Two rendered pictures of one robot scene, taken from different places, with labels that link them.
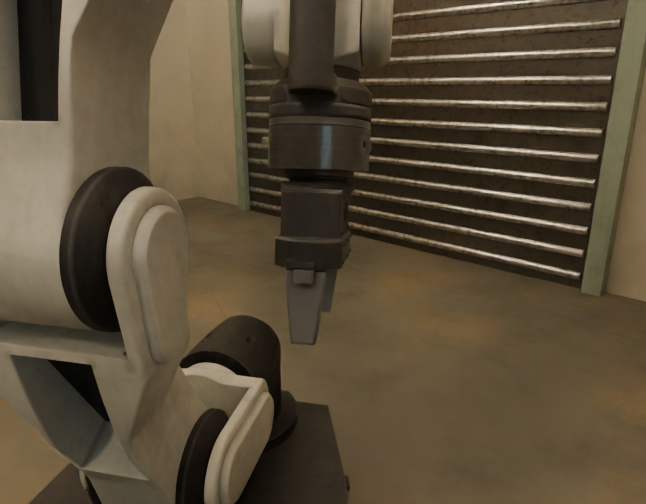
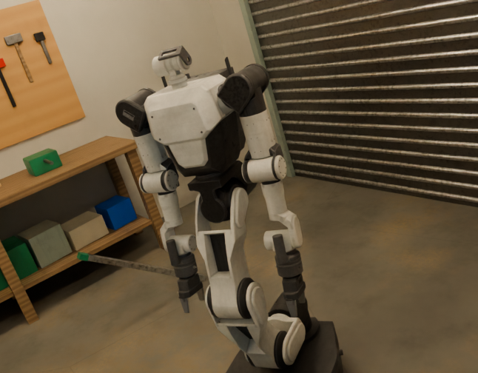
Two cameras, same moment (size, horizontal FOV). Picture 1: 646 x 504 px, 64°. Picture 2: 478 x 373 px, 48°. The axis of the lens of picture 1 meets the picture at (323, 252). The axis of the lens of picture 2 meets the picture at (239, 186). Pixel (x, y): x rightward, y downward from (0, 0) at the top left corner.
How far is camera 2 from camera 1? 1.47 m
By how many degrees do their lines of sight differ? 17
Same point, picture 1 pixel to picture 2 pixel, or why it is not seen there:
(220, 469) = (286, 349)
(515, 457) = (431, 334)
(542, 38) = (454, 60)
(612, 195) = not seen: outside the picture
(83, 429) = (244, 342)
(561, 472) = (451, 338)
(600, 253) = not seen: outside the picture
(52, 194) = (232, 292)
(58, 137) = (231, 280)
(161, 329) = (261, 316)
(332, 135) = (290, 269)
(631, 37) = not seen: outside the picture
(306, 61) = (280, 258)
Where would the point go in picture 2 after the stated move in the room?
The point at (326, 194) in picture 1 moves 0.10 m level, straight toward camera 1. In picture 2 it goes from (291, 282) to (288, 300)
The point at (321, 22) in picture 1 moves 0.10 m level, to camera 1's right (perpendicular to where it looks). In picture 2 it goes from (281, 250) to (311, 246)
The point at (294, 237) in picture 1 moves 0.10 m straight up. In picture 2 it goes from (286, 293) to (279, 268)
